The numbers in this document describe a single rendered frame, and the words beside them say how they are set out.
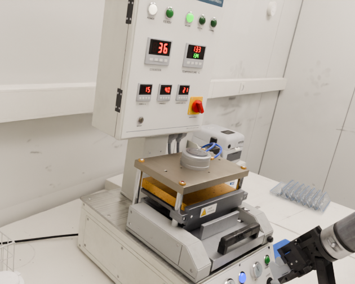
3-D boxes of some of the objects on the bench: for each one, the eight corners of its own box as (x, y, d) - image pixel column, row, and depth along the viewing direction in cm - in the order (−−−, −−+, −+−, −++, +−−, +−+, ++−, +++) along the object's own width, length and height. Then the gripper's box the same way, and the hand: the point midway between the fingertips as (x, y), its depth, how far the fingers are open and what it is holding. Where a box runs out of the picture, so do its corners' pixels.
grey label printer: (187, 153, 205) (192, 124, 200) (207, 148, 220) (213, 121, 215) (223, 168, 191) (230, 138, 186) (242, 162, 206) (248, 134, 201)
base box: (76, 248, 112) (81, 199, 107) (163, 219, 139) (171, 178, 134) (204, 375, 78) (220, 311, 73) (287, 304, 104) (303, 253, 99)
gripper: (324, 221, 90) (266, 255, 103) (308, 231, 84) (248, 266, 97) (346, 252, 87) (283, 283, 100) (332, 265, 81) (266, 296, 94)
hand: (275, 283), depth 97 cm, fingers closed
